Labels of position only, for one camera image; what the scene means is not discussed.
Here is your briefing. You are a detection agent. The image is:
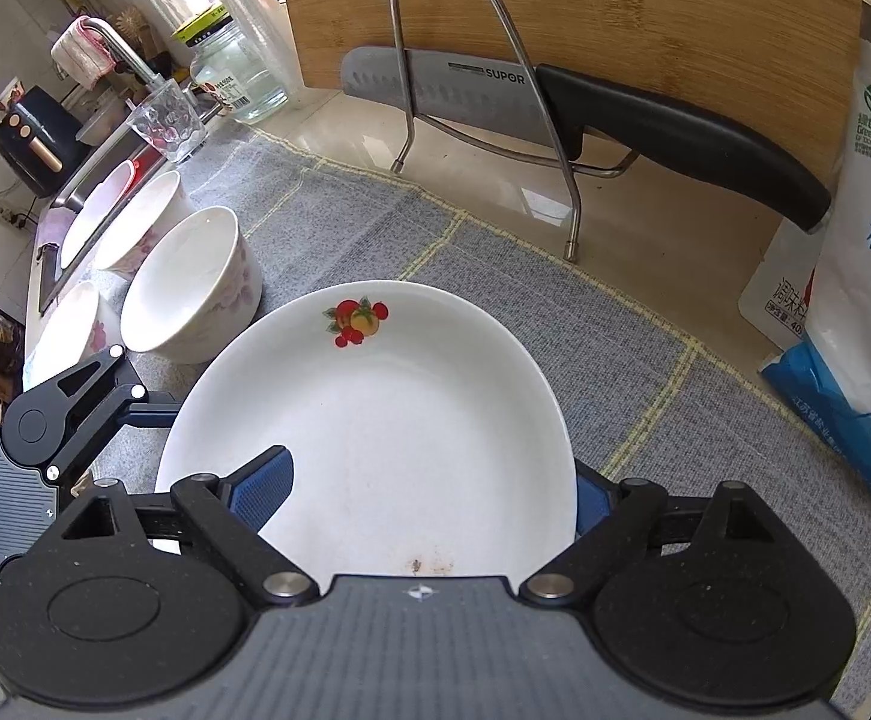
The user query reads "white floral bowl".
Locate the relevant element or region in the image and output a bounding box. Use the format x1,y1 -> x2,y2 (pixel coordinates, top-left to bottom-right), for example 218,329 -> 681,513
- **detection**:
121,206 -> 263,364

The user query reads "oval white plate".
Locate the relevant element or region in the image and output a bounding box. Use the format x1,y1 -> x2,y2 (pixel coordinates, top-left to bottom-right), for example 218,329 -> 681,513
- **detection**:
157,281 -> 577,585

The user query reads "grey blue kitchen towel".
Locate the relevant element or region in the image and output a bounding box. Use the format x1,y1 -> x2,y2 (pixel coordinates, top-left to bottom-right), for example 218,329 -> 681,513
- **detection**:
88,118 -> 871,714

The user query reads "white pink sink basket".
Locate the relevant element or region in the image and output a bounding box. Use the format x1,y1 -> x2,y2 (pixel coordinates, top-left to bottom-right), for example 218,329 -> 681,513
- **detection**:
59,160 -> 137,270

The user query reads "clear glass mug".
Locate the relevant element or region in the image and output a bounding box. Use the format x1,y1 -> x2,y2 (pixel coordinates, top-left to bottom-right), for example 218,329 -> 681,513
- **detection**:
127,80 -> 207,164

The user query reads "black air fryer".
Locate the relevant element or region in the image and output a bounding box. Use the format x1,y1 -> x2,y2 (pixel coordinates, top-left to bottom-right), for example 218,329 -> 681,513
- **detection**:
0,86 -> 92,199

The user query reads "white blue salt bag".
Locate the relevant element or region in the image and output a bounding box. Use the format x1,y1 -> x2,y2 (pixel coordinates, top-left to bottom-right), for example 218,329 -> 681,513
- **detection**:
762,41 -> 871,488

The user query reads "metal sink faucet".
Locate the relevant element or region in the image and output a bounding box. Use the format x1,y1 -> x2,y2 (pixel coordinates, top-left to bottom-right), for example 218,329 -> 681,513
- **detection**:
80,16 -> 167,93

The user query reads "glass jar with label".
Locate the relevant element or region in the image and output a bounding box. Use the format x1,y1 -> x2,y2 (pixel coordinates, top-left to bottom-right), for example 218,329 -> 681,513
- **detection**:
186,16 -> 289,125

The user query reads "pink cloth on faucet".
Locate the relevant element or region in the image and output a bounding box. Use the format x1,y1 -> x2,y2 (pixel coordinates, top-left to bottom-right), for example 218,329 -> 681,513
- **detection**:
51,16 -> 116,91

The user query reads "tall plastic wrap roll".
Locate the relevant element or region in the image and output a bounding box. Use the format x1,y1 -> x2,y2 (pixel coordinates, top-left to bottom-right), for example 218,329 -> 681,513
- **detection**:
220,0 -> 305,110

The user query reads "bamboo cutting board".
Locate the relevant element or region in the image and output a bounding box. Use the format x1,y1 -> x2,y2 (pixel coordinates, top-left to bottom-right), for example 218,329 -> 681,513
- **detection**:
287,0 -> 862,184

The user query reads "metal wire stand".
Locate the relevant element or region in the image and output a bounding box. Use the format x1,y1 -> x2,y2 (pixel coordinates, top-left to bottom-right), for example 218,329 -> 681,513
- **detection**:
388,0 -> 637,263

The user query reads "black handled kitchen knife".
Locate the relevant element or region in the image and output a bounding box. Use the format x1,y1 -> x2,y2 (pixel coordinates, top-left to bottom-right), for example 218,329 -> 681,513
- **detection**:
339,44 -> 834,235

